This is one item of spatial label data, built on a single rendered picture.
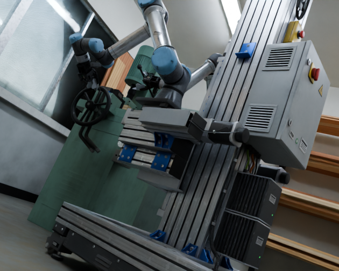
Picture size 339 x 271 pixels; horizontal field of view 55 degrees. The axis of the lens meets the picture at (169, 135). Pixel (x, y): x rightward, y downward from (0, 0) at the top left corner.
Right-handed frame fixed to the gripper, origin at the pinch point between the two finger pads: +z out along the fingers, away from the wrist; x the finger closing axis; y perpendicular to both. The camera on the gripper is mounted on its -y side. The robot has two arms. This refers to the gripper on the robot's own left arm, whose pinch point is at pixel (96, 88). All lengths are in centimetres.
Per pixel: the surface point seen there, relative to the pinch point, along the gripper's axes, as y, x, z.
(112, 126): 1.4, 3.6, 28.4
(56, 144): -42, -131, 111
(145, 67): -50, 4, 12
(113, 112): -5.5, 2.5, 21.5
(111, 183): 29, 14, 52
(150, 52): -61, 4, 4
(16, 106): -19, -125, 43
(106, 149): 15.5, 6.4, 36.5
